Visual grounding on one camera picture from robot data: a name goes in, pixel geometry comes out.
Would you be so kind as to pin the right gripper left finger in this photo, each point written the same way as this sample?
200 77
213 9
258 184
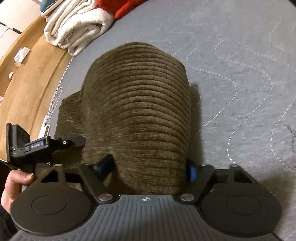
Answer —
94 175

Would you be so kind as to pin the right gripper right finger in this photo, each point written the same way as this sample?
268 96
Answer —
203 178

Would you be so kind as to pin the olive corduroy pants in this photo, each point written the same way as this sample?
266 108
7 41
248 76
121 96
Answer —
135 105

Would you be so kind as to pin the person's left hand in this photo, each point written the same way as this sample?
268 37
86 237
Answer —
13 187

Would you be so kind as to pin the grey quilted mattress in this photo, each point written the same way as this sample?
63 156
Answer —
240 61

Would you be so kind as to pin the white folded blanket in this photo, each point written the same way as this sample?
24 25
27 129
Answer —
75 24

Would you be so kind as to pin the red folded quilt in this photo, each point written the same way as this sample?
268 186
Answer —
119 8

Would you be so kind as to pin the wooden bed frame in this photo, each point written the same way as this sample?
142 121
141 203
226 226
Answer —
31 71

